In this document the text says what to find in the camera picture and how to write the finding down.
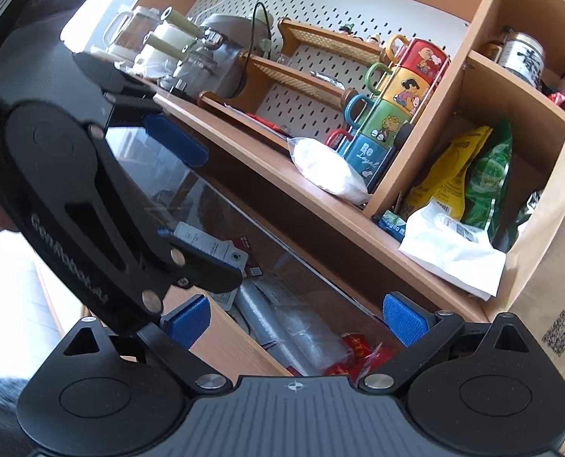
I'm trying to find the glass jar with label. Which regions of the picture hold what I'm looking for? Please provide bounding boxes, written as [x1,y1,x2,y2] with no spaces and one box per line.
[497,32,545,89]

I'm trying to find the white plastic bag bundle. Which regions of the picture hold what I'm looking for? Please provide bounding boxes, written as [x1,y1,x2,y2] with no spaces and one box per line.
[288,137,371,205]

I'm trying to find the small wooden tiered rack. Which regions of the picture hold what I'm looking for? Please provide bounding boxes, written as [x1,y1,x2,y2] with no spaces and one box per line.
[196,18,389,154]

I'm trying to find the red cartoon mug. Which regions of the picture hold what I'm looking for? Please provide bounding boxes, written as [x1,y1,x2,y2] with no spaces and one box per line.
[384,34,449,85]

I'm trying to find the clear plastic wrap roll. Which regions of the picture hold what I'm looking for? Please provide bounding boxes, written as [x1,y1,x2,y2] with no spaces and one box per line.
[235,276,351,377]

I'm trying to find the blue cartoon mug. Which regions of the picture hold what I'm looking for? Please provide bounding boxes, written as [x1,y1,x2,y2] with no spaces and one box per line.
[325,129,393,193]

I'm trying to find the brown paper bag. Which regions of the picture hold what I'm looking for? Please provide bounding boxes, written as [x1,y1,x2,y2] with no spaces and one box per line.
[483,141,565,380]

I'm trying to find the yellow snack bag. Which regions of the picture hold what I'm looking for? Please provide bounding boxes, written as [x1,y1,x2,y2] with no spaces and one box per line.
[400,126,493,220]

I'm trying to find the grey espresso machine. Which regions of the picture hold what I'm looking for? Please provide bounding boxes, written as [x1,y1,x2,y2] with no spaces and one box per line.
[144,1,274,102]

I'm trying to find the red paper cups pack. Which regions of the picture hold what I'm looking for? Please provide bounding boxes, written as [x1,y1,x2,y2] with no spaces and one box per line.
[325,333,400,384]

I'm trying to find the wooden shelf cabinet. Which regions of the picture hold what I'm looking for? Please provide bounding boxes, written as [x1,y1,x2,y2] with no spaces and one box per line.
[140,0,565,321]

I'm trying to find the yellow cartoon mug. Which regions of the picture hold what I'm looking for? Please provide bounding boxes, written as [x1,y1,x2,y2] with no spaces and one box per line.
[364,63,431,117]

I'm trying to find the white crumpled plastic bag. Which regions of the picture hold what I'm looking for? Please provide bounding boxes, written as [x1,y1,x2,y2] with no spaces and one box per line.
[399,200,506,301]

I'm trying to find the green snack bag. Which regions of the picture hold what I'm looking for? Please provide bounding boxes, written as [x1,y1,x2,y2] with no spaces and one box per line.
[462,117,513,241]

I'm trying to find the green cartoon mug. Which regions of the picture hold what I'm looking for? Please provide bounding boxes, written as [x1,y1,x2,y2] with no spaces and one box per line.
[343,94,410,147]

